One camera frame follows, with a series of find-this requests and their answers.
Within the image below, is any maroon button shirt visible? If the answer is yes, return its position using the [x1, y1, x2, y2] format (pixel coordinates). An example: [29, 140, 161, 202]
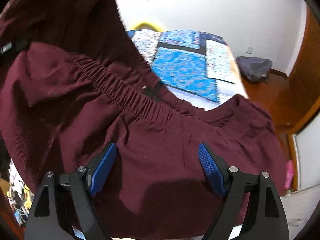
[1, 0, 286, 239]

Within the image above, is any pink croc shoe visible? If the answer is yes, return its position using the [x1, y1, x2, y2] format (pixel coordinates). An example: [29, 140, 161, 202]
[284, 160, 295, 190]

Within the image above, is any white wardrobe sliding door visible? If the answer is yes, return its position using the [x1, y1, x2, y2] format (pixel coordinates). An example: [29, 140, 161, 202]
[293, 117, 319, 190]

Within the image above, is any grey backpack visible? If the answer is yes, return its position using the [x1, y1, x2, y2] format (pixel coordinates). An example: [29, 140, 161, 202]
[235, 56, 272, 83]

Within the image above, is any blue patchwork bedspread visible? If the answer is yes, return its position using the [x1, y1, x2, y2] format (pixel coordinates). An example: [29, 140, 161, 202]
[127, 30, 248, 111]

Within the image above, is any yellow pool noodle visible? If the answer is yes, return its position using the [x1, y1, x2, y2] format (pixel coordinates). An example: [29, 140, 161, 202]
[131, 22, 164, 33]

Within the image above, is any wall power socket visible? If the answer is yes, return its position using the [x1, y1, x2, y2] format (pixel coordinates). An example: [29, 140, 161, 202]
[246, 47, 253, 54]

